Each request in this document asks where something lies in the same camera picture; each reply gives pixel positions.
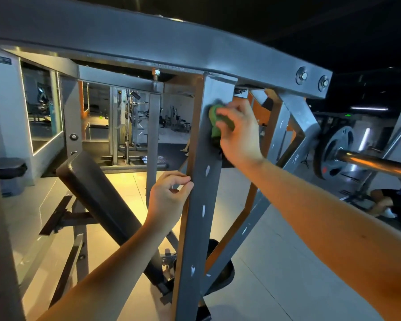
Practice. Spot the person's left hand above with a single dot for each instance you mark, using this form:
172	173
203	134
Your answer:
167	197

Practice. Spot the person's right hand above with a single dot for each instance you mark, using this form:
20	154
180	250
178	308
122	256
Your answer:
240	133

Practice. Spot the green cleaning cloth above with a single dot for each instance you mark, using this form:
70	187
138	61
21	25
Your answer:
216	122

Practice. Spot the grey steel gym machine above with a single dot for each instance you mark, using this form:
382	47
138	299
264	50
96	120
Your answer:
154	43

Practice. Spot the person's right forearm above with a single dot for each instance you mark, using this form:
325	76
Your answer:
334	224

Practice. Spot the barbell with black plate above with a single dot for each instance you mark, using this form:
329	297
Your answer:
334	153

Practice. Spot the fluorescent tube light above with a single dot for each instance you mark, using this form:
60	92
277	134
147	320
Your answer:
369	108

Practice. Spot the grey trash bin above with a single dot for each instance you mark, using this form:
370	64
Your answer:
12	175

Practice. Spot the white pillar with lit frame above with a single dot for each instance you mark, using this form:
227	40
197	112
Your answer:
13	110

